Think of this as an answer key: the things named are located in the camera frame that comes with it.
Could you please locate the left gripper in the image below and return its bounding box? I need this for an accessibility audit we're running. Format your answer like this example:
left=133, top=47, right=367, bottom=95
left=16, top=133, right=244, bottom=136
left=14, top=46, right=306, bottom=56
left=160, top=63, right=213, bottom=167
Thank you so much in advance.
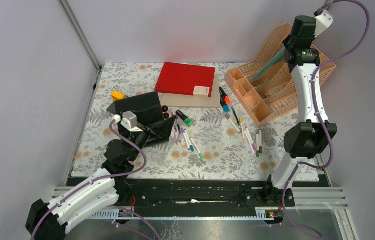
left=127, top=105, right=176, bottom=162

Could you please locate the green highlighter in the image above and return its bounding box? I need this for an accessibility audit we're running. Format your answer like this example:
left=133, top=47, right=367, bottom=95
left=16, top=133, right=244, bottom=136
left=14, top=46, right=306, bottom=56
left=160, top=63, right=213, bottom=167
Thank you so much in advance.
left=176, top=110, right=193, bottom=126

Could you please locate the green tip pen right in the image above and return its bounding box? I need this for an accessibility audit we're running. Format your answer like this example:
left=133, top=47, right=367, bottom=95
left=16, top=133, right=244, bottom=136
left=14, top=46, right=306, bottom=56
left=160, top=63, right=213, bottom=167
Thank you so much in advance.
left=255, top=132, right=261, bottom=158

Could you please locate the left aluminium frame post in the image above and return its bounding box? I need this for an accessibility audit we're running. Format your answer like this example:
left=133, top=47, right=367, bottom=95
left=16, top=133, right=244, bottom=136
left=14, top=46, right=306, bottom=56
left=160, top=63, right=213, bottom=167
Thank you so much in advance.
left=58, top=0, right=102, bottom=72

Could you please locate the dark red tip pen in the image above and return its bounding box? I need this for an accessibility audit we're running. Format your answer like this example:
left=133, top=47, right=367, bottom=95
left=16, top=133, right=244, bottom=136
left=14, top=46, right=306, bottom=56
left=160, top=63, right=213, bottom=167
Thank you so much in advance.
left=258, top=129, right=263, bottom=155

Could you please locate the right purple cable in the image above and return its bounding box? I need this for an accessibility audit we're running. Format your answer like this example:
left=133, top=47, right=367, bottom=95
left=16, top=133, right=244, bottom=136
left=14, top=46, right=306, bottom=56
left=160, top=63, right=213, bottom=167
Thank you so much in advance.
left=280, top=0, right=372, bottom=240

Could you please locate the teal folder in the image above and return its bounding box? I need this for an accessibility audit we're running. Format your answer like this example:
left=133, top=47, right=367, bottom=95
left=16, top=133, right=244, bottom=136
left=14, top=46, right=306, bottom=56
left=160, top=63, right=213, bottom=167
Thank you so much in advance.
left=250, top=47, right=286, bottom=83

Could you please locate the peach file organizer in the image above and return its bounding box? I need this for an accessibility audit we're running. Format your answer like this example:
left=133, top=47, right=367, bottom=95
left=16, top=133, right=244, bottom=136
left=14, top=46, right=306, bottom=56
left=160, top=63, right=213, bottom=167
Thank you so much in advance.
left=225, top=22, right=337, bottom=127

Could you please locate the aluminium frame post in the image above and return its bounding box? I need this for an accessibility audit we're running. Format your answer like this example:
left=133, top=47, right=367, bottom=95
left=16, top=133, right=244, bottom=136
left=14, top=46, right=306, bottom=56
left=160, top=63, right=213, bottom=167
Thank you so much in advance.
left=314, top=0, right=334, bottom=15
left=58, top=0, right=102, bottom=72

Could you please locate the beige notebook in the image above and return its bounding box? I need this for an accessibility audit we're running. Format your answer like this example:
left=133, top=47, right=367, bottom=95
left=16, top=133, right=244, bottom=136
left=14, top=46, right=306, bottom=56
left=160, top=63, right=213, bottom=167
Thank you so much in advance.
left=161, top=74, right=221, bottom=109

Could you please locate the yellow tip white pen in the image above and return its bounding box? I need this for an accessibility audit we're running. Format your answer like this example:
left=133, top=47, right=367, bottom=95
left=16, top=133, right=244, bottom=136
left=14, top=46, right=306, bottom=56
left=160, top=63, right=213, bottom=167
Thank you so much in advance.
left=239, top=117, right=246, bottom=141

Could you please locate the teal tip white pen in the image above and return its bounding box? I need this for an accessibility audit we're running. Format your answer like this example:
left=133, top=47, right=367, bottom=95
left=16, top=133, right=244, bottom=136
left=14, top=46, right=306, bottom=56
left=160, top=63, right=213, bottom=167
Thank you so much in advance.
left=183, top=129, right=195, bottom=152

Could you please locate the brown tip white pen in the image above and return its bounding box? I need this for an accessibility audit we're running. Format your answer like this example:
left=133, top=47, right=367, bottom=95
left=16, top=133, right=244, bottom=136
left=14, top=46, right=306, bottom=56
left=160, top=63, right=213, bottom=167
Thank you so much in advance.
left=224, top=114, right=241, bottom=133

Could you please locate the dark thin pen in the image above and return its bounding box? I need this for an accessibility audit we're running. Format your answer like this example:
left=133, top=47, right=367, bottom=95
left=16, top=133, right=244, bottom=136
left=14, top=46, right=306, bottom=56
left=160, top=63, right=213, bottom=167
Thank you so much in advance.
left=230, top=106, right=241, bottom=126

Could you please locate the yellow block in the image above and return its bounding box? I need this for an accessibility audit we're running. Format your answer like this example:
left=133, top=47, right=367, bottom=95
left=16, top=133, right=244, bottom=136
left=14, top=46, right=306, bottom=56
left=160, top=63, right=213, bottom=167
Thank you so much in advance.
left=111, top=91, right=127, bottom=102

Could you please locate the right aluminium frame post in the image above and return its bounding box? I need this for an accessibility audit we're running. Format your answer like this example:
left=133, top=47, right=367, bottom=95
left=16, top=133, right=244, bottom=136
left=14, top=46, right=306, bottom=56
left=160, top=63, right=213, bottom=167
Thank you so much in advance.
left=314, top=0, right=334, bottom=15

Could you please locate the orange cap marker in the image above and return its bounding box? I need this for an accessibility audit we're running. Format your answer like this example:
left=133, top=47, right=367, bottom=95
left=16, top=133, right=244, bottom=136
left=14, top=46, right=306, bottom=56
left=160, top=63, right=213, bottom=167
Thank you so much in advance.
left=219, top=87, right=232, bottom=105

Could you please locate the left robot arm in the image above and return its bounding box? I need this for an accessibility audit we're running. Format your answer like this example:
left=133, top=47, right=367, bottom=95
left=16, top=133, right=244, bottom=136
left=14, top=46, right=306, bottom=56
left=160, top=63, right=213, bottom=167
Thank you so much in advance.
left=25, top=111, right=176, bottom=240

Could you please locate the blue cap marker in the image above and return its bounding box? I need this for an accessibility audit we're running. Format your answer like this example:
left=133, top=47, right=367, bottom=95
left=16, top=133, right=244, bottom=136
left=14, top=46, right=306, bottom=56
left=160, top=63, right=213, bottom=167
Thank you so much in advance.
left=220, top=96, right=230, bottom=113

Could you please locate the green tip white pen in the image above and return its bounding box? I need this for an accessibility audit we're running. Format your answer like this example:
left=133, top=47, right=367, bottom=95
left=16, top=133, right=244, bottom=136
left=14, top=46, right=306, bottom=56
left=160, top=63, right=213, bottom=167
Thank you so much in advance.
left=190, top=137, right=205, bottom=160

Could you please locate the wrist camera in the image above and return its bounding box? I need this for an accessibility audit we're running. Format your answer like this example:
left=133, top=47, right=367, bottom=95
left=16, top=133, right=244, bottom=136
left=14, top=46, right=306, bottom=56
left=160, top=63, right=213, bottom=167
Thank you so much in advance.
left=113, top=111, right=144, bottom=133
left=314, top=10, right=334, bottom=38

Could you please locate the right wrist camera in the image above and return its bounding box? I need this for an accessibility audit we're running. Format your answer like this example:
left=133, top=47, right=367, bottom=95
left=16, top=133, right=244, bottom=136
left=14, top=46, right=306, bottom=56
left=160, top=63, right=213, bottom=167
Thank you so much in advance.
left=314, top=10, right=334, bottom=38

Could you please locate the black pen holder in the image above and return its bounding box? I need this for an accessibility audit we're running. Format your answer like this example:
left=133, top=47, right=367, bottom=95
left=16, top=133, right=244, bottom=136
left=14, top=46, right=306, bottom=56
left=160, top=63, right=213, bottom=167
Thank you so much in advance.
left=106, top=91, right=170, bottom=146

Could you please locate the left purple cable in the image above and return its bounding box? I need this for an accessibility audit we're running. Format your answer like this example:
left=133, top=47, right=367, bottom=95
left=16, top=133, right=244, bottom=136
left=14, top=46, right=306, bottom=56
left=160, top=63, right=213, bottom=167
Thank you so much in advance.
left=28, top=119, right=149, bottom=240

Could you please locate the purple cable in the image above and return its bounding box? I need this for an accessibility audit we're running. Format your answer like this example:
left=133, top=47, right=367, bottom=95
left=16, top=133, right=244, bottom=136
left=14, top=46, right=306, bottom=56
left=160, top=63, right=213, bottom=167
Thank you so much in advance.
left=280, top=0, right=372, bottom=240
left=28, top=119, right=149, bottom=240

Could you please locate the red notebook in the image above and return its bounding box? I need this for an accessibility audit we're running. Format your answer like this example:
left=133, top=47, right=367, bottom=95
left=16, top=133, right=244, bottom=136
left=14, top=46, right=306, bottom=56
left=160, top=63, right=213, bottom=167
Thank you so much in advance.
left=154, top=62, right=216, bottom=98

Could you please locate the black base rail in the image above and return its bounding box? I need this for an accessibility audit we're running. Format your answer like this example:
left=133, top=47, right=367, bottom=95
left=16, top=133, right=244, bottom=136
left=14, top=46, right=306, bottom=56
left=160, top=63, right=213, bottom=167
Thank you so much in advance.
left=66, top=177, right=296, bottom=218

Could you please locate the floral table mat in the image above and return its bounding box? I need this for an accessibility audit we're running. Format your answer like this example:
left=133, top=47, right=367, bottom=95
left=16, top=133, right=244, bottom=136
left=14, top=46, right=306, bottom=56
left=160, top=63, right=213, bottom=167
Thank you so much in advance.
left=71, top=62, right=321, bottom=182

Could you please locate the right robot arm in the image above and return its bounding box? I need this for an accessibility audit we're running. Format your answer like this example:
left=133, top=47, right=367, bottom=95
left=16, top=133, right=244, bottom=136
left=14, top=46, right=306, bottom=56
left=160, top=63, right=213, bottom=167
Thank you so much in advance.
left=262, top=13, right=338, bottom=206

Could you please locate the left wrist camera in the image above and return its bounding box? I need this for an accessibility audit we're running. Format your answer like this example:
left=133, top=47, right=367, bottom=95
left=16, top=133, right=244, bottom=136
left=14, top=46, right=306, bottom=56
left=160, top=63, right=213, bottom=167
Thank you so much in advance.
left=113, top=111, right=144, bottom=133

